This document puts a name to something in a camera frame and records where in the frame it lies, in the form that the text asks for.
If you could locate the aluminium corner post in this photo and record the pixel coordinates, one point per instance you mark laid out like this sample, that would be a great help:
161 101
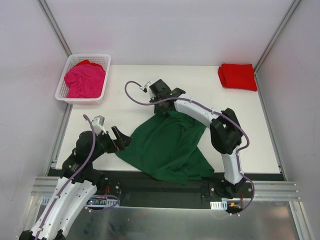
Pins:
279 30
54 26

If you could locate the white plastic basket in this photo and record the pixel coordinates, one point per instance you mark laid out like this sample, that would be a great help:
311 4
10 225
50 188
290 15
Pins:
104 60

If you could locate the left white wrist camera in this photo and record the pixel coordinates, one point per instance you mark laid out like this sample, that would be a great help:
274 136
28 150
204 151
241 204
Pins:
98 124

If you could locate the aluminium rail front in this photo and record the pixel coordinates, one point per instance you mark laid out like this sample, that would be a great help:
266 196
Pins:
262 190

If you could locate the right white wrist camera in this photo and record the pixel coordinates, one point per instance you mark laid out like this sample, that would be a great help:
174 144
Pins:
146 89

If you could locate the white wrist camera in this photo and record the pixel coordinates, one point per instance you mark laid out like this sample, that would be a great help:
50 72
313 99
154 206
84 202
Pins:
146 89
98 124

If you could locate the pink t-shirt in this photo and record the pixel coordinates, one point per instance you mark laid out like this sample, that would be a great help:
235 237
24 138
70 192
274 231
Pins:
85 80

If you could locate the left slotted cable duct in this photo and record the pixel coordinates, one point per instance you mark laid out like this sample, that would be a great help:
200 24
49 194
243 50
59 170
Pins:
94 202

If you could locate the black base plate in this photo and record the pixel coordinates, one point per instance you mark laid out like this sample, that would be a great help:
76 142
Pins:
197 201

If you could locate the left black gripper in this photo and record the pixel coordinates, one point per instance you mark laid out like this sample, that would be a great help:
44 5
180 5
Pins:
116 139

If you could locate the right aluminium corner post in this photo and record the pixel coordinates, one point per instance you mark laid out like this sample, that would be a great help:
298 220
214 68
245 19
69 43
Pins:
279 30

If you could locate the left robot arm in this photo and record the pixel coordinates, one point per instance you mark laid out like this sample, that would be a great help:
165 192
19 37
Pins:
78 182

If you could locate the folded red t-shirt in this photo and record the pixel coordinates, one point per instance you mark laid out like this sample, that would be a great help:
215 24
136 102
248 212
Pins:
237 76

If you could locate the left aluminium corner post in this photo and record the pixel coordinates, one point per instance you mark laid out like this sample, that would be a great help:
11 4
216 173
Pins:
54 26

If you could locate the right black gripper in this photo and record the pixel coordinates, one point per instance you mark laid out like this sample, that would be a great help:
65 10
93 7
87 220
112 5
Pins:
164 104

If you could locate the green t-shirt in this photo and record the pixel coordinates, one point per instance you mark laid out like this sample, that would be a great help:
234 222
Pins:
166 148

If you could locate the right slotted cable duct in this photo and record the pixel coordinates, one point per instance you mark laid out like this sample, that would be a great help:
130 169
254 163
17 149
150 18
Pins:
219 205

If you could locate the slotted cable duct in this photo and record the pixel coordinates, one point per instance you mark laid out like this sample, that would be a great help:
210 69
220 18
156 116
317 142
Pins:
219 205
94 202

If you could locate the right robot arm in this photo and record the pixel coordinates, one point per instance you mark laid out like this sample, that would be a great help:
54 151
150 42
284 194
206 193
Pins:
225 137

